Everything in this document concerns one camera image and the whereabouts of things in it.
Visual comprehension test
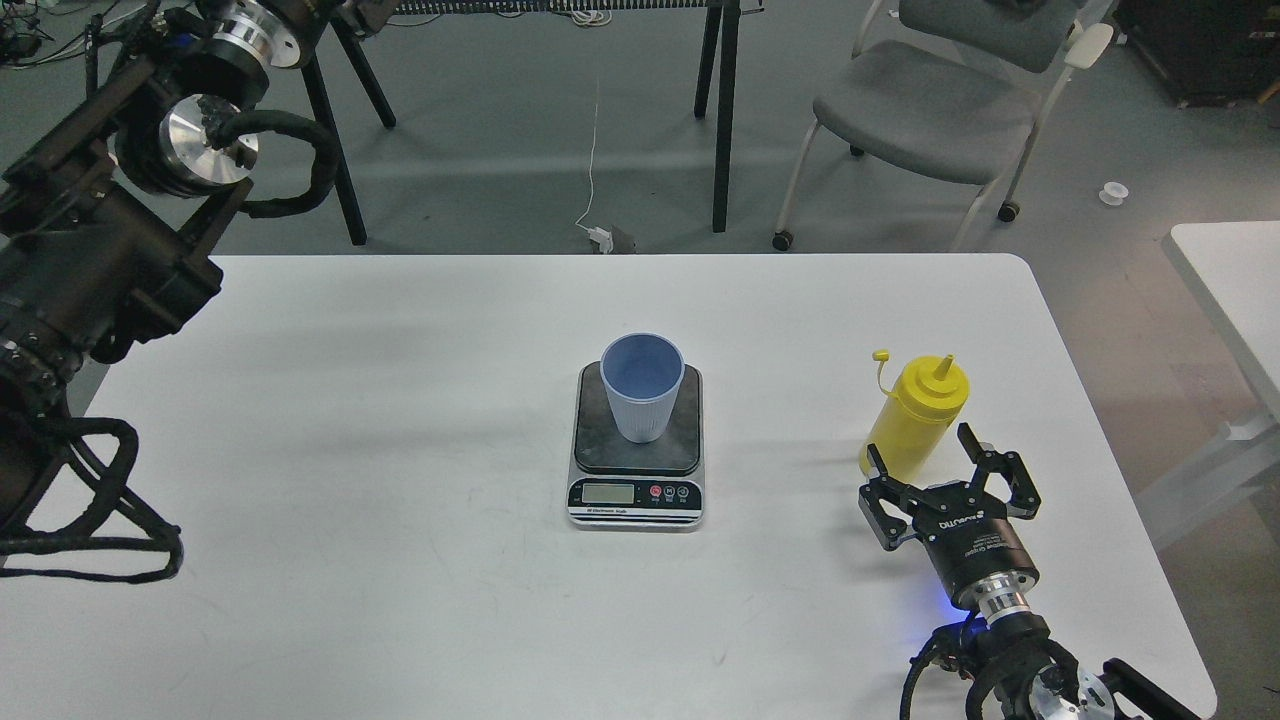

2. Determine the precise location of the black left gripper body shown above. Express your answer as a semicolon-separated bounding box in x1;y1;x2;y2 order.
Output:
198;1;342;70

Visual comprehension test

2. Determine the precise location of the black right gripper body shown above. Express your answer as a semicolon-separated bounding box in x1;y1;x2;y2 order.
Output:
911;482;1041;611

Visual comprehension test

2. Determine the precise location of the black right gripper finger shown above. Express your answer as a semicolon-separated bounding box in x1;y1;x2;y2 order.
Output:
957;421;1041;520
859;445;929;551

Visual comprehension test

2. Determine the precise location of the yellow squeeze bottle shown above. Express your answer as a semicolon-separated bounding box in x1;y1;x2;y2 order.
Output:
864;354;970;484

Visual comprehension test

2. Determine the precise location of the blue ribbed plastic cup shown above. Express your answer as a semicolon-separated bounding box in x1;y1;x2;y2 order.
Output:
600;333;685;445

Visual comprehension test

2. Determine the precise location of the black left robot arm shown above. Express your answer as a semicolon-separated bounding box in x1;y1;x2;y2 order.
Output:
1;1;398;584

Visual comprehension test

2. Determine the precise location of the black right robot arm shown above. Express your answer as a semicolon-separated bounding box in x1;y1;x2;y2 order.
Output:
859;424;1193;719

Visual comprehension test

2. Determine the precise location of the digital kitchen scale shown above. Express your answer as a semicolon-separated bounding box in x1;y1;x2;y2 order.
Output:
564;363;707;532

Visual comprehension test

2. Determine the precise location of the white plastic spool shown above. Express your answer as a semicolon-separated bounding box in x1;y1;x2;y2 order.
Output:
1098;181;1130;208

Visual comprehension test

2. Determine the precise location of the black trestle table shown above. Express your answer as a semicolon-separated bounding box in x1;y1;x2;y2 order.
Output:
300;1;771;252

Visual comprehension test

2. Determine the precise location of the grey office chair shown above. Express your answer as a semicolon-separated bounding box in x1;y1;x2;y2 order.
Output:
772;1;1114;252

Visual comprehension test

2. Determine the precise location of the black cabinet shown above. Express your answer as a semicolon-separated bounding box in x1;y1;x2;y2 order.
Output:
1114;1;1279;109

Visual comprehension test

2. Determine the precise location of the white cable with plug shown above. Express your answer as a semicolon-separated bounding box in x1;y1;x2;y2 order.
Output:
575;78;637;254

